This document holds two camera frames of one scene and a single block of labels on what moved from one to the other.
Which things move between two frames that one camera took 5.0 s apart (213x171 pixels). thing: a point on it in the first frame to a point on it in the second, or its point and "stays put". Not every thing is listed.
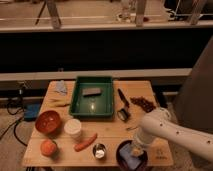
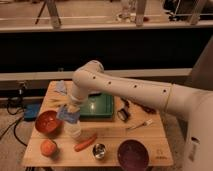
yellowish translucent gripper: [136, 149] to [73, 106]
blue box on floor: [32, 111] stays put
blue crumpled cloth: [60, 87] stays put
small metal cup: [99, 150] stays put
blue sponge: [125, 152] to [64, 114]
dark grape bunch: [146, 105] stays put
